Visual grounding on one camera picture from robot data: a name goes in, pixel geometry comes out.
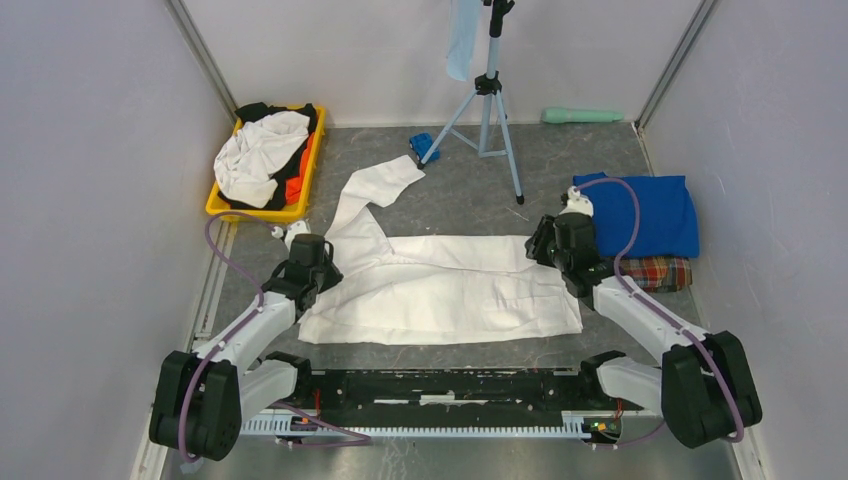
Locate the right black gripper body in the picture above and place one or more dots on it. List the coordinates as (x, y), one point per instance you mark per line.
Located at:
(542, 247)

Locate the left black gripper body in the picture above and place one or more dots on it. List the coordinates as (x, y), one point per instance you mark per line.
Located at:
(327, 275)

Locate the white long-sleeve shirt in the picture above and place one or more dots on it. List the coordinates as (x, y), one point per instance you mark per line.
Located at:
(429, 289)

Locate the blue printed t-shirt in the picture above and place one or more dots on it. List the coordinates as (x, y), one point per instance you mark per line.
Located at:
(668, 223)

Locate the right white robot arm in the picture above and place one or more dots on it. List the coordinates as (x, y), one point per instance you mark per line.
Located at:
(701, 384)

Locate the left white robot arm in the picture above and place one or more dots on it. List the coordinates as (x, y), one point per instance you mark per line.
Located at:
(204, 396)

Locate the orange garment in tray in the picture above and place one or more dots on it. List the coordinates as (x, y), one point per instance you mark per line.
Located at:
(294, 182)

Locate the folded plaid shirt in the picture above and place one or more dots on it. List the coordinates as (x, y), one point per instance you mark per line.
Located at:
(659, 274)

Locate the mint green cylinder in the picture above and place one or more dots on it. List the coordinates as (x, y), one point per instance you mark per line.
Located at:
(561, 115)

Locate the small blue object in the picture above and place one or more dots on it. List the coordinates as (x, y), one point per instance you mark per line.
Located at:
(420, 144)

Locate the black garment in tray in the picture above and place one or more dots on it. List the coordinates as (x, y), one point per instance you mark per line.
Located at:
(291, 175)

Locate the light blue music stand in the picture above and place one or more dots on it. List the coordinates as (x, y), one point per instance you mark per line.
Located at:
(494, 137)

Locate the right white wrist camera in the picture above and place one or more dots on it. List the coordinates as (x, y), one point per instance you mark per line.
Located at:
(573, 201)

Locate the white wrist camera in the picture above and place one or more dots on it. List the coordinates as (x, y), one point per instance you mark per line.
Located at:
(287, 234)
(573, 201)

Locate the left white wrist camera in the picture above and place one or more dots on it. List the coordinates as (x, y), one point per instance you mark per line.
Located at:
(287, 234)

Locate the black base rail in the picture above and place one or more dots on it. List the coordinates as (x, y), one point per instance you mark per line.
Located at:
(457, 398)

